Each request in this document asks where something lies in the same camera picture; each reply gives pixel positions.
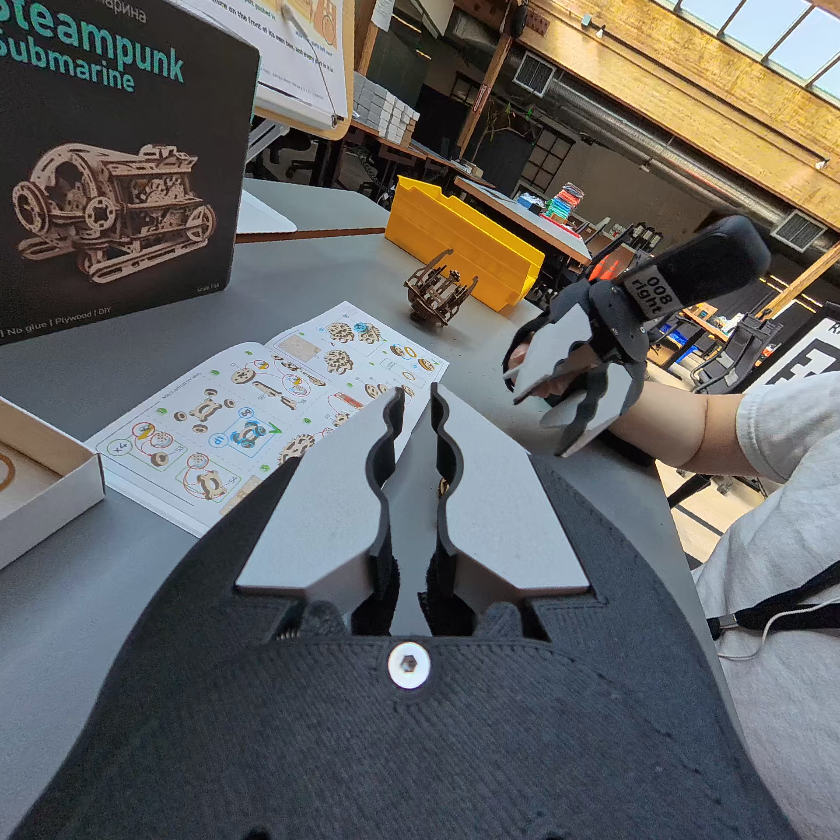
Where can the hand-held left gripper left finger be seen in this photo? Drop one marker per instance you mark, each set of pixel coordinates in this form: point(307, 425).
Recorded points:
point(308, 525)

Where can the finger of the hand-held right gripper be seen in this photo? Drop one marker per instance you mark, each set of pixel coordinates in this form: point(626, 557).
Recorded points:
point(590, 410)
point(558, 348)

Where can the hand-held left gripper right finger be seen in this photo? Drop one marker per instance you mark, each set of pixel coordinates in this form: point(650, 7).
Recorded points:
point(518, 525)

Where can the person's right forearm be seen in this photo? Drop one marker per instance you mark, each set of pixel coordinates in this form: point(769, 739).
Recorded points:
point(689, 433)

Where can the grey desk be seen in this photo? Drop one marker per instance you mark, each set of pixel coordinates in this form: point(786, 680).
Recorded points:
point(98, 380)

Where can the person's right hand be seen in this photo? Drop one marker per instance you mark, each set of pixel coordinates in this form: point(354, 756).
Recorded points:
point(554, 389)

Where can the orange traffic cone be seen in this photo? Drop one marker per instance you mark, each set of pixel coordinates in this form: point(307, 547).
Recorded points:
point(604, 269)

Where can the stack of colourful trays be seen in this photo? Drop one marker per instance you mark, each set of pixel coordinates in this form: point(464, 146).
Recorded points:
point(564, 207)

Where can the background work table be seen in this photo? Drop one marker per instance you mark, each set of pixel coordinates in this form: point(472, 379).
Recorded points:
point(525, 220)

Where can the partly built wooden model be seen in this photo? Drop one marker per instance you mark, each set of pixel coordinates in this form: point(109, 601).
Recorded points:
point(436, 295)

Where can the open instruction booklet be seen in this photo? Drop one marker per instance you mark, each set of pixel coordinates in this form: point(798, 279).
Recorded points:
point(197, 420)

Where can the yellow plastic bin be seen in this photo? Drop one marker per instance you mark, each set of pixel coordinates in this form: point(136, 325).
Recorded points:
point(459, 229)

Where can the dark window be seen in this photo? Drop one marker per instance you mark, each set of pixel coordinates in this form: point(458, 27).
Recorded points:
point(548, 161)

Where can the black and white marker board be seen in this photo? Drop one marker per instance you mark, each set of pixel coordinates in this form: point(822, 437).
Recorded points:
point(814, 354)

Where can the person's grey shirt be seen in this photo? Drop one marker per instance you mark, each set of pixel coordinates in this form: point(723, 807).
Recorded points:
point(787, 525)

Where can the white cardboard box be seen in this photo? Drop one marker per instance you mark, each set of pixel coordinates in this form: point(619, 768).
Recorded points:
point(65, 505)

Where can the adjacent grey table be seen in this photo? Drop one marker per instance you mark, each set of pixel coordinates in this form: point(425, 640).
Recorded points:
point(328, 210)

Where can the stack of white boxes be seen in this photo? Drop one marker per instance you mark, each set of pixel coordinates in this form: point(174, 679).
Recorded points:
point(384, 108)

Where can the white stand base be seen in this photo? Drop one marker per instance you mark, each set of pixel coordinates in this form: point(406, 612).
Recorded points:
point(262, 220)

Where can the instruction sheet stand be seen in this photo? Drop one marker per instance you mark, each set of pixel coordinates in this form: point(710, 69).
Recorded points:
point(289, 65)

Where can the black model kit box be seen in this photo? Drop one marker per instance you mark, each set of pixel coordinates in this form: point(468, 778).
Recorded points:
point(197, 118)

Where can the wooden post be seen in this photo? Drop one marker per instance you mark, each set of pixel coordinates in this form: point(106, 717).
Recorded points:
point(807, 275)
point(485, 92)

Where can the wall air vent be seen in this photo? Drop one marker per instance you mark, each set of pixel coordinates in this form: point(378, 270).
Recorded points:
point(797, 229)
point(533, 74)

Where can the metal air duct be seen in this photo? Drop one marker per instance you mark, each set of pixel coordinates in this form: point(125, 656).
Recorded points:
point(590, 111)

